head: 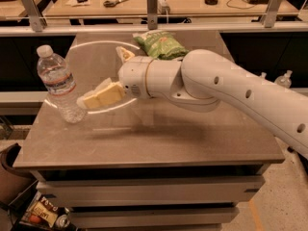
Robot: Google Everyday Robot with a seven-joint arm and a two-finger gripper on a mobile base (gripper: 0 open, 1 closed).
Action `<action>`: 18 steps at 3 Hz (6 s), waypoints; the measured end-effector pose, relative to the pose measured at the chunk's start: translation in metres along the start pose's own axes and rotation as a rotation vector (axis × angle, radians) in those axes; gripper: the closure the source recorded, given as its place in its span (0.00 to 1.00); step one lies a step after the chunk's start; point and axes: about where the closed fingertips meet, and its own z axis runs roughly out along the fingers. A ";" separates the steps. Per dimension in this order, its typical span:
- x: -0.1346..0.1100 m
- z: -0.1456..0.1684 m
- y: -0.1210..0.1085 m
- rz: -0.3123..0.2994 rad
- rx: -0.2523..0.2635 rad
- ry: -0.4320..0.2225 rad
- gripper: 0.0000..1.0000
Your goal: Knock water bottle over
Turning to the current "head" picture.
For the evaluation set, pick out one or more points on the brown bin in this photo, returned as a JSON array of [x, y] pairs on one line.
[[12, 181]]

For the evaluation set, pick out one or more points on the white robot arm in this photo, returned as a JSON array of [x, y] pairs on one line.
[[199, 82]]

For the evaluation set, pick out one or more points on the black handled scissors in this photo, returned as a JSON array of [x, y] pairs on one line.
[[111, 4]]

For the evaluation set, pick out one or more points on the metal bracket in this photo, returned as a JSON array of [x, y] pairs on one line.
[[36, 20], [268, 19], [152, 19]]

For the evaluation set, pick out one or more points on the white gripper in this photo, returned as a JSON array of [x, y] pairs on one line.
[[134, 75]]

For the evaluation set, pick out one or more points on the green chip bag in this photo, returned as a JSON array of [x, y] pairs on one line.
[[160, 44]]

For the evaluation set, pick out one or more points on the right metal bracket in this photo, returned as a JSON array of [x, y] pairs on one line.
[[268, 19]]

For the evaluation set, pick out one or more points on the clear plastic water bottle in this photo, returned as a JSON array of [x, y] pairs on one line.
[[58, 79]]

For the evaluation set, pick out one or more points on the cabinet drawer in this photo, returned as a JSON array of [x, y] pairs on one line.
[[141, 192], [154, 218]]

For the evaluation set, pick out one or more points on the left metal bracket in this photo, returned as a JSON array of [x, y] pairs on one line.
[[36, 20]]

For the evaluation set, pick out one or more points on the upper cabinet drawer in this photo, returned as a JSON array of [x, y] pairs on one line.
[[141, 192]]

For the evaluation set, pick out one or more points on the middle metal bracket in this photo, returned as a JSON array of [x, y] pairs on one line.
[[152, 19]]

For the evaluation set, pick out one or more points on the lower cabinet drawer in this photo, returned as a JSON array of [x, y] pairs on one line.
[[154, 218]]

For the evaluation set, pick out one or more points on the snack box on floor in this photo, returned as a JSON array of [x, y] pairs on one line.
[[44, 209]]

